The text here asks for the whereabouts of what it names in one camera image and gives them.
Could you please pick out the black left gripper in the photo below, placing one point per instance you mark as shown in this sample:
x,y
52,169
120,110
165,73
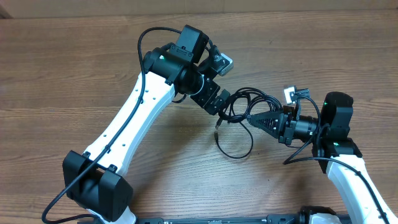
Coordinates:
x,y
205,98

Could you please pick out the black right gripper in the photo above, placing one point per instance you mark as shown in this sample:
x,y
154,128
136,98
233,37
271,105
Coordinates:
x,y
276,129

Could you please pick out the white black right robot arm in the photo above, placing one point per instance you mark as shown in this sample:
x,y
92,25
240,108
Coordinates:
x,y
337,154

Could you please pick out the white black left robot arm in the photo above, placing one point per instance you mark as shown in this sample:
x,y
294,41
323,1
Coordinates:
x,y
94,179

